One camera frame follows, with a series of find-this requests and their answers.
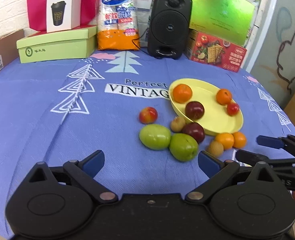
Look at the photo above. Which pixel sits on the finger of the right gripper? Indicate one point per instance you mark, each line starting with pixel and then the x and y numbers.
pixel 285 143
pixel 251 158

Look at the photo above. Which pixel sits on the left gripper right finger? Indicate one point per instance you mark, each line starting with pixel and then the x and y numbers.
pixel 220 174

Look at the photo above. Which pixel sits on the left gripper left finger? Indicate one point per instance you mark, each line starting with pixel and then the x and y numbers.
pixel 82 173

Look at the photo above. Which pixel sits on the orange tangerine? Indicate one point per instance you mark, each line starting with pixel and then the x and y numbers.
pixel 240 140
pixel 226 139
pixel 224 97

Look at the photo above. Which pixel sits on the green apple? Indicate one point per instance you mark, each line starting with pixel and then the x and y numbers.
pixel 155 136
pixel 183 147

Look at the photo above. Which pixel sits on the dark red plum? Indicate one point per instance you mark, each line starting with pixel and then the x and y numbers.
pixel 195 130
pixel 194 110

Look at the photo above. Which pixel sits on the red apple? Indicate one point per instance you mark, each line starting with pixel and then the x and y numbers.
pixel 233 109

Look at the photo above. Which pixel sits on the large orange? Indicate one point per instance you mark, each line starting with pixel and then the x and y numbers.
pixel 182 93

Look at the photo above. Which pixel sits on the yellow round plate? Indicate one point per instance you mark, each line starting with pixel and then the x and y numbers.
pixel 216 119

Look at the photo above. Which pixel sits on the small brown kiwi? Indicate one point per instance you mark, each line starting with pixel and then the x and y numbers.
pixel 177 124

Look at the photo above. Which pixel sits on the blue printed tablecloth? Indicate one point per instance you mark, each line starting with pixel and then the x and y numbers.
pixel 55 111

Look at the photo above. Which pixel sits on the small red nectarine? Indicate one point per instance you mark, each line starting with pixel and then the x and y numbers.
pixel 148 115

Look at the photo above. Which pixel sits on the red cracker box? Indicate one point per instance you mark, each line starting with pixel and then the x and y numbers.
pixel 207 49

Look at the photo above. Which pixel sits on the light green shoe box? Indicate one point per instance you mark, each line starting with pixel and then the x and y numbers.
pixel 77 43

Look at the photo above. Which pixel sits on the black speaker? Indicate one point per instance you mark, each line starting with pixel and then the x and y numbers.
pixel 169 28

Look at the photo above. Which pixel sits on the brown cardboard box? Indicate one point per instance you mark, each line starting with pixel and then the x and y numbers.
pixel 8 49

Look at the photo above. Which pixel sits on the green gift box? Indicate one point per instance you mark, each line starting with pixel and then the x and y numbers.
pixel 227 19

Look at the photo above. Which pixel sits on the orange paper cup pack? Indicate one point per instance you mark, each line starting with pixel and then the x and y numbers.
pixel 117 25

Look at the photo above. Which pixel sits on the white cup box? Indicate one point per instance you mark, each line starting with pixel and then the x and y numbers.
pixel 62 15

